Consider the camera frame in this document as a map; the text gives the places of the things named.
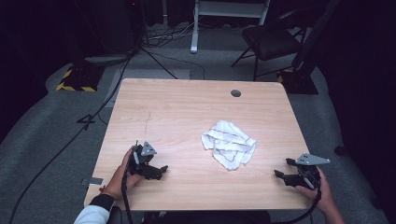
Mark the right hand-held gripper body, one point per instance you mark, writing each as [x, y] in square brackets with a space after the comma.
[306, 177]

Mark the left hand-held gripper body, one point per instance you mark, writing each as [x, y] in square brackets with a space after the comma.
[140, 161]

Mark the white cloth with coloured stitching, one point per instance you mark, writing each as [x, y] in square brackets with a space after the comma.
[229, 144]

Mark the person's right hand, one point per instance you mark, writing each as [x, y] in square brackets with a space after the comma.
[325, 196]

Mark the person's left hand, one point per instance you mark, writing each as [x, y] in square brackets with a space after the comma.
[116, 183]

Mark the black round foot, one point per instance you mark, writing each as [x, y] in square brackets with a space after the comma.
[340, 150]

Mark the grey tape piece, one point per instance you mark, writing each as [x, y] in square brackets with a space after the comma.
[93, 181]

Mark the black stand with striped base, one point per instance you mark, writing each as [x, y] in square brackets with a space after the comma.
[300, 81]

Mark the black stand leg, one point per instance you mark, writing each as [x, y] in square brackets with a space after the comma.
[158, 62]

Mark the black folding chair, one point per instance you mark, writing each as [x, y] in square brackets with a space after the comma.
[271, 42]

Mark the black yellow striped base plate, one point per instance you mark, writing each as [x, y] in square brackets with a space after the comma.
[80, 79]

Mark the white metal desk frame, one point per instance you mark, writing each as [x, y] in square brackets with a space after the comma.
[195, 31]

